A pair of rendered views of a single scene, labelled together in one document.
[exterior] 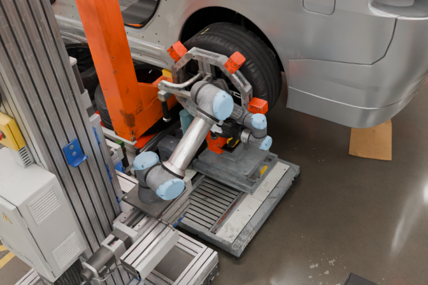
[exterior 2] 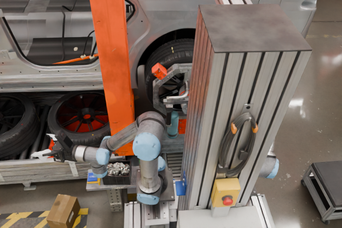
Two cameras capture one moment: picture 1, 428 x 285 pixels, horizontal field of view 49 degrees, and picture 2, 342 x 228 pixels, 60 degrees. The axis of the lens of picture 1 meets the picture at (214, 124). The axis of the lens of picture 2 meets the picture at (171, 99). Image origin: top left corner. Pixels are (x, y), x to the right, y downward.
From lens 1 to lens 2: 179 cm
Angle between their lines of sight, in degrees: 35
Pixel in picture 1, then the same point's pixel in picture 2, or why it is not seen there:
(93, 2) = (125, 50)
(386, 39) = (305, 23)
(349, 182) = not seen: hidden behind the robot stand
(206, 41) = (184, 57)
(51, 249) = not seen: outside the picture
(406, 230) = (285, 127)
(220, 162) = (179, 139)
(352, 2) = (290, 5)
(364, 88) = not seen: hidden behind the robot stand
